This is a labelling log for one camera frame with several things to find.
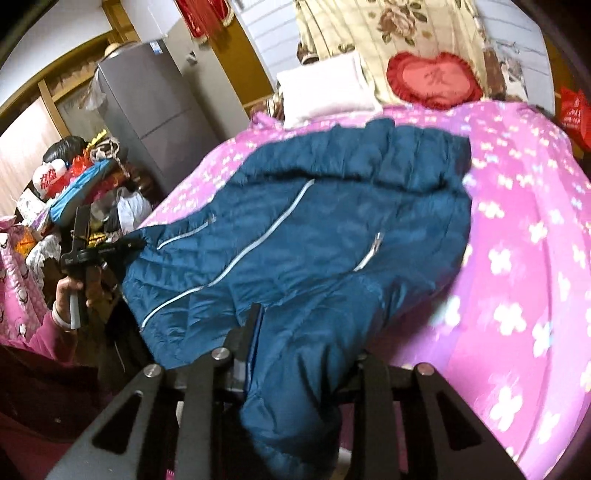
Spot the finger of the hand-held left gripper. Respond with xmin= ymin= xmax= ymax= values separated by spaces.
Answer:
xmin=95 ymin=234 xmax=147 ymax=269

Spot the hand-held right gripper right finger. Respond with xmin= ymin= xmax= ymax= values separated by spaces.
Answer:
xmin=337 ymin=351 xmax=527 ymax=480

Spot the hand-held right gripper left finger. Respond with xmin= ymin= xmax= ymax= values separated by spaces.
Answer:
xmin=46 ymin=302 xmax=266 ymax=480

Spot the teal puffer jacket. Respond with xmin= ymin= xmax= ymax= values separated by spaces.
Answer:
xmin=121 ymin=117 xmax=474 ymax=480

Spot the person's left forearm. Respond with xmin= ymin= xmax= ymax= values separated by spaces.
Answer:
xmin=0 ymin=299 xmax=80 ymax=372

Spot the person's left hand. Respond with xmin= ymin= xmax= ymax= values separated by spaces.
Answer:
xmin=54 ymin=267 xmax=108 ymax=325

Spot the white plastic bag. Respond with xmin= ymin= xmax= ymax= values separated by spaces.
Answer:
xmin=115 ymin=186 xmax=154 ymax=232

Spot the pink printed cloth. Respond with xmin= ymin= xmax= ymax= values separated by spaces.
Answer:
xmin=0 ymin=216 xmax=51 ymax=346

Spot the pile of household clutter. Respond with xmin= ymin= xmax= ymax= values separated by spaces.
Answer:
xmin=16 ymin=131 xmax=155 ymax=252

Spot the grey refrigerator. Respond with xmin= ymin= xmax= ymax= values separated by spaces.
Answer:
xmin=94 ymin=39 xmax=221 ymax=195

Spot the person's dark red clothing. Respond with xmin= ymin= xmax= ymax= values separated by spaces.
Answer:
xmin=0 ymin=344 xmax=155 ymax=480

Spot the straw hat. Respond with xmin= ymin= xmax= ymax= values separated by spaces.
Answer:
xmin=102 ymin=42 xmax=140 ymax=60

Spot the pink floral bed sheet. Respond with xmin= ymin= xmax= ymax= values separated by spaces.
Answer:
xmin=139 ymin=98 xmax=591 ymax=480

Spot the white pillow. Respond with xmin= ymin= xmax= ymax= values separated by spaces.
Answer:
xmin=276 ymin=52 xmax=384 ymax=130

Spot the cream rose print quilt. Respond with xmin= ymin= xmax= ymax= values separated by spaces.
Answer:
xmin=295 ymin=0 xmax=491 ymax=105

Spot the red heart cushion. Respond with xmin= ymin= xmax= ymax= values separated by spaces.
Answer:
xmin=386 ymin=52 xmax=485 ymax=111

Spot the red plastic bag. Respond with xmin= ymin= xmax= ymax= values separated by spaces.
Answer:
xmin=558 ymin=85 xmax=591 ymax=151

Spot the brown patterned blanket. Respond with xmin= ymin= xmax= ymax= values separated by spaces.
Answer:
xmin=482 ymin=42 xmax=530 ymax=103

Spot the red fringed wall hanging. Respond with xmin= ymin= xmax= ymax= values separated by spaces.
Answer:
xmin=174 ymin=0 xmax=234 ymax=45

